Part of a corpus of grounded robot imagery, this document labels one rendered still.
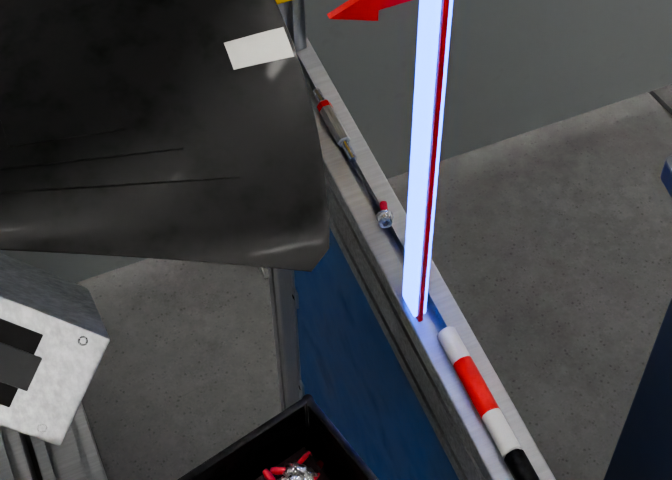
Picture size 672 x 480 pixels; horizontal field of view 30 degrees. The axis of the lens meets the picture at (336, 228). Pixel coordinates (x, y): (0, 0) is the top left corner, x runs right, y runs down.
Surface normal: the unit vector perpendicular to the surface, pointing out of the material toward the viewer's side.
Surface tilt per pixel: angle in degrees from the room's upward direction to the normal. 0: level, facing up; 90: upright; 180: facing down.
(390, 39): 90
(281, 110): 22
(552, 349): 0
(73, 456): 0
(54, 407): 50
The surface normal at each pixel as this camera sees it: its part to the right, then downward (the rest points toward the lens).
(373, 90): 0.38, 0.74
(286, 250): 0.29, -0.03
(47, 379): 0.29, 0.18
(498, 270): -0.01, -0.59
